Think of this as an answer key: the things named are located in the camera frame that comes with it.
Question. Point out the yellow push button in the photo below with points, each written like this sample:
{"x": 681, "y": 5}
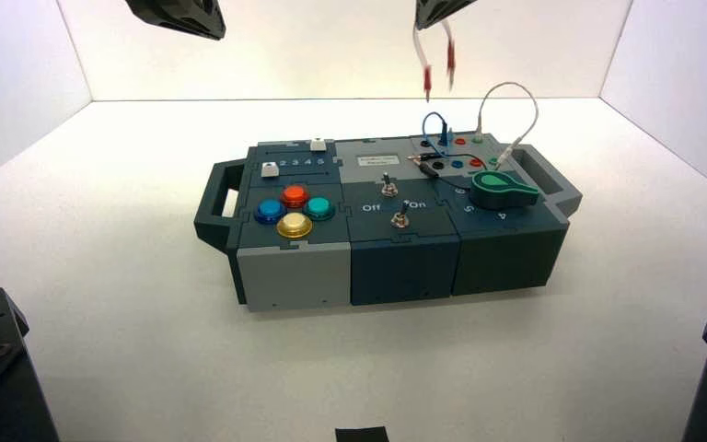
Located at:
{"x": 294, "y": 225}

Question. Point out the metal toggle switch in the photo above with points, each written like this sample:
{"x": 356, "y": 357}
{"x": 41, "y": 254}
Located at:
{"x": 389, "y": 186}
{"x": 400, "y": 216}

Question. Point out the white slider knob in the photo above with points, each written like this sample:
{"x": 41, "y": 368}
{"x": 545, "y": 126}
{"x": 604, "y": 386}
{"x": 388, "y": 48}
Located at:
{"x": 270, "y": 169}
{"x": 317, "y": 145}

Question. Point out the blue grey task box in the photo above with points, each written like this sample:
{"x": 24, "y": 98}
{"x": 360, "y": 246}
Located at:
{"x": 402, "y": 268}

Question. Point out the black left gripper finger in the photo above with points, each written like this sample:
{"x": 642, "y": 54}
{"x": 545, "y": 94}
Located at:
{"x": 176, "y": 15}

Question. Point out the blue push button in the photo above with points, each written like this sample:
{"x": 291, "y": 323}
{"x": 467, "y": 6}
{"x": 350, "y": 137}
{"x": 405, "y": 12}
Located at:
{"x": 269, "y": 211}

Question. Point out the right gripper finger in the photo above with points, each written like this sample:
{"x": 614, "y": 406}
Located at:
{"x": 454, "y": 5}
{"x": 428, "y": 12}

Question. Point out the teal push button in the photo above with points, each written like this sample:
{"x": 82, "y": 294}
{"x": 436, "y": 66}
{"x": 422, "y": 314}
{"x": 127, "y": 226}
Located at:
{"x": 319, "y": 208}

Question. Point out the black tape piece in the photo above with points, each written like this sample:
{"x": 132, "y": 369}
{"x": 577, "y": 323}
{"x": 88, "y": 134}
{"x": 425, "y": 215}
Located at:
{"x": 362, "y": 435}

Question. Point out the green rotary knob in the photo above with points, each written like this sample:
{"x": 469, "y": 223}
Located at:
{"x": 500, "y": 189}

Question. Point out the red push button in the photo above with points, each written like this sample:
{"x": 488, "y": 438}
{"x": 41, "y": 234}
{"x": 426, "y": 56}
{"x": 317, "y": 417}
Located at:
{"x": 295, "y": 196}

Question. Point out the white paper label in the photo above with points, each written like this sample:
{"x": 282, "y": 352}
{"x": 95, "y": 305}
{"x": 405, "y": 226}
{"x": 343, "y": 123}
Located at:
{"x": 378, "y": 160}

